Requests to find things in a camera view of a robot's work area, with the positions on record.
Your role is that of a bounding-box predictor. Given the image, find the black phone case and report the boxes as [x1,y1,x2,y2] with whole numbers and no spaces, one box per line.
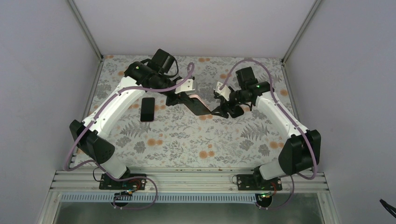
[229,105,244,118]

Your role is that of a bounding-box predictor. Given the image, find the magenta phone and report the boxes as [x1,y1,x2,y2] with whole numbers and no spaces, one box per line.
[140,98,155,122]

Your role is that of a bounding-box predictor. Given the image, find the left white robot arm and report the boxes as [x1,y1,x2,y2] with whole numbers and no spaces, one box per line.
[63,49,195,189]

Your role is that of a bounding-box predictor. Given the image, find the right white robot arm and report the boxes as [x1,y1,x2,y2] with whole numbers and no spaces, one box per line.
[212,67,321,190]

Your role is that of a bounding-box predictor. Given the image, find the floral patterned table mat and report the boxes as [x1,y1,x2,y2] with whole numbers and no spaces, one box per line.
[106,56,292,168]

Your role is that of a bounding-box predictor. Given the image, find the black object at edge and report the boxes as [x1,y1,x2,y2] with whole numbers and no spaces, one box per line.
[379,199,396,218]

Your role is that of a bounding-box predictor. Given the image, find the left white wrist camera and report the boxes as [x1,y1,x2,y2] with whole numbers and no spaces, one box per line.
[175,78,197,95]

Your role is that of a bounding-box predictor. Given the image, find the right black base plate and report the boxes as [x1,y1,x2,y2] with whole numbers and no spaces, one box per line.
[236,174,283,191]

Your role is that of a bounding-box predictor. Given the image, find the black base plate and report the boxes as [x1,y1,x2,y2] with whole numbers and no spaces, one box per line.
[236,174,283,191]
[99,174,147,191]

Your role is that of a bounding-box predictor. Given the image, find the grey slotted cable duct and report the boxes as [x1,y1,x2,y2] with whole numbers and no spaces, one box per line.
[60,192,256,204]

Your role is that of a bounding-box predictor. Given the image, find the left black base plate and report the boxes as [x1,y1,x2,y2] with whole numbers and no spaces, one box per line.
[99,174,147,191]

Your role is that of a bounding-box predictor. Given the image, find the aluminium rail frame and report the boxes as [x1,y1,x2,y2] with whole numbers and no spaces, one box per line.
[49,153,330,194]

